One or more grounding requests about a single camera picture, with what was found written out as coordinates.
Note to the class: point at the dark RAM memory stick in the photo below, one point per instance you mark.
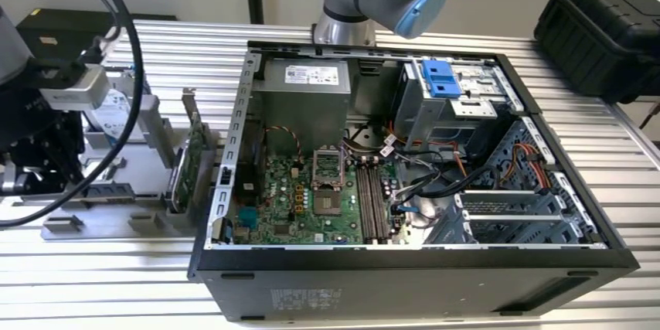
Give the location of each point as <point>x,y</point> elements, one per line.
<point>110,194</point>

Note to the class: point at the hard disk in blue carrier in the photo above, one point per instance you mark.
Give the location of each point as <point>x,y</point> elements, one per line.
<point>116,106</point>

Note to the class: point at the grey parts rack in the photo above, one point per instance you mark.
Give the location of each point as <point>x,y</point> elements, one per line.
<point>149,175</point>

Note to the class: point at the black cabinet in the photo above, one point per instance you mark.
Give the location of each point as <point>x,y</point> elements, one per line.
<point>56,24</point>

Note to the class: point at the green graphics card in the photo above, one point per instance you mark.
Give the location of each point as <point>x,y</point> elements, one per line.
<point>193,152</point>

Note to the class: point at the black case fan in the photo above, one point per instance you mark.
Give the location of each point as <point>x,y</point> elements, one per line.
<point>246,175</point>

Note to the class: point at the white four-pin power connector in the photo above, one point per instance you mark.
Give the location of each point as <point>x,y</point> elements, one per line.
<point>294,171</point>

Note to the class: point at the green motherboard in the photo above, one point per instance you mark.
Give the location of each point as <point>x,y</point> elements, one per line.
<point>288,210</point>

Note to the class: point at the grey power supply unit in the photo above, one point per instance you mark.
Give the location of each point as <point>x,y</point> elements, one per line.
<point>304,113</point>

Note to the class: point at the CPU socket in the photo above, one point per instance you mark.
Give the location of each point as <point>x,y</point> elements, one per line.
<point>328,202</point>

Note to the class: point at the black open PC case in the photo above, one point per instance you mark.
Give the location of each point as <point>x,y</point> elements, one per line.
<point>360,287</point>

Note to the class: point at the blue plastic disk carrier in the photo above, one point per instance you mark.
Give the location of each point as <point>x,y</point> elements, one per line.
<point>440,79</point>

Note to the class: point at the metal expansion slot cover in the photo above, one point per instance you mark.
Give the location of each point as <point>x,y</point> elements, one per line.
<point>514,218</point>

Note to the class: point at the black hard equipment case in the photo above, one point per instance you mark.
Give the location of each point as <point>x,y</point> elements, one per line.
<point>592,36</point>

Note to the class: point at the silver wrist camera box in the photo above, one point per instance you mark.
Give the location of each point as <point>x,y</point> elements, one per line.
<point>77,90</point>

